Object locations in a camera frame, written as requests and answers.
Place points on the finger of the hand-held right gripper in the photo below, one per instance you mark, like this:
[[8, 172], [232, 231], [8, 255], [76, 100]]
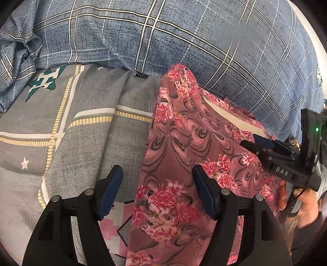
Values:
[[251, 147], [263, 141]]

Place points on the pink floral garment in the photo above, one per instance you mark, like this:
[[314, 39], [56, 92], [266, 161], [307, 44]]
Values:
[[184, 143]]

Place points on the person's right hand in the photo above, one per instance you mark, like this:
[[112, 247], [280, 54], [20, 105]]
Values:
[[309, 204]]

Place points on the blue plaid quilt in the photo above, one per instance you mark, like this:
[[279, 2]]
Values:
[[178, 38]]

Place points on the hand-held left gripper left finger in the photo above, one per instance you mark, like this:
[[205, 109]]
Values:
[[111, 194]]

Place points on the person's right forearm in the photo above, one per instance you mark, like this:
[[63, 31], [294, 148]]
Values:
[[306, 243]]

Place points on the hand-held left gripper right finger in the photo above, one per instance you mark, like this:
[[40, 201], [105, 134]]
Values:
[[204, 194]]

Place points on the grey patterned bed sheet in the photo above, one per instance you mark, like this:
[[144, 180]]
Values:
[[102, 128]]

